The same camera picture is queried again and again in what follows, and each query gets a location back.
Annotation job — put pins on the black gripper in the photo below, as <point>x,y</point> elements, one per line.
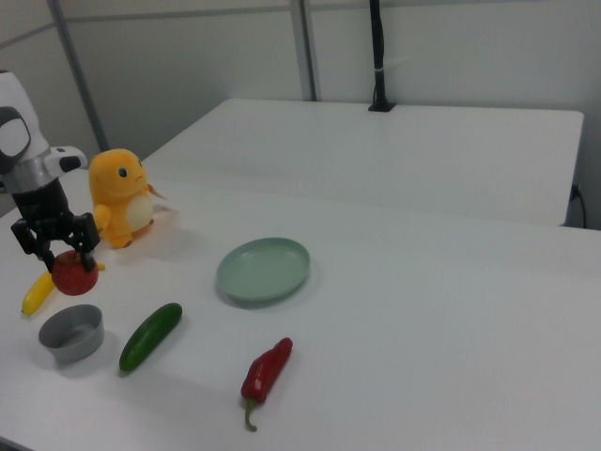
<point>42,206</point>

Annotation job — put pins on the red apple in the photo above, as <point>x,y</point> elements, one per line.
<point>72,282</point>

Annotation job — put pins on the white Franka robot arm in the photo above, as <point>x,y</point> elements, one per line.
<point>11,94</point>

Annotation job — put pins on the grey bowl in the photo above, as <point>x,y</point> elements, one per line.
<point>80,347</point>

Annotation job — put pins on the yellow banana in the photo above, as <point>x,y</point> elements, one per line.
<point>35,293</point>

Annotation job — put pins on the orange plush toy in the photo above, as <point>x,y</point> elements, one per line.
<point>117,197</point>

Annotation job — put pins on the green cucumber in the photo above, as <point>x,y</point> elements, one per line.
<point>150,336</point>

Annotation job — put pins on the pale green plate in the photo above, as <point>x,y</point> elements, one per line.
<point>263,270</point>

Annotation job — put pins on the red pepper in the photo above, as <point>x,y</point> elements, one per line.
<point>265,371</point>

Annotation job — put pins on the grey aluminium partition post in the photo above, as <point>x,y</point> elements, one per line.
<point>310,47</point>
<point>75,70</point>

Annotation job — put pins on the black camera pole with clamp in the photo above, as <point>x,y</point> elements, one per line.
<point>378,47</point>

